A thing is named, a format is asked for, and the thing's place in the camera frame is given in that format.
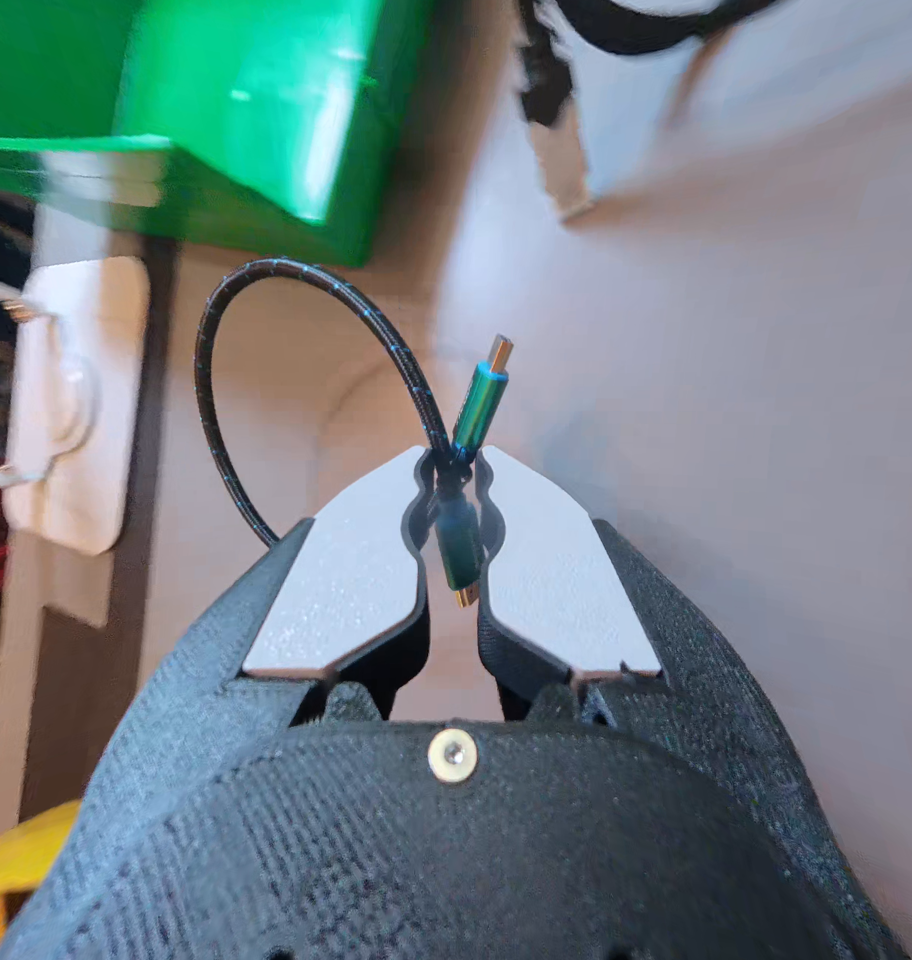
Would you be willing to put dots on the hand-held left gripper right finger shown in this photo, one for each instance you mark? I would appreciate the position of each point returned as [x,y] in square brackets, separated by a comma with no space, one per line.
[568,585]

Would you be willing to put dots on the yellow plastic bin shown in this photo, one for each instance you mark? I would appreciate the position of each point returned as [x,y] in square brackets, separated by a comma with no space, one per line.
[21,852]

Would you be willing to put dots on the green plastic bin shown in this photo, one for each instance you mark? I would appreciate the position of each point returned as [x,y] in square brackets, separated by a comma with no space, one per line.
[201,105]

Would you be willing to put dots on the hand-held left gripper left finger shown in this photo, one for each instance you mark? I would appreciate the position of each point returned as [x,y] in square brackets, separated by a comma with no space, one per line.
[344,585]

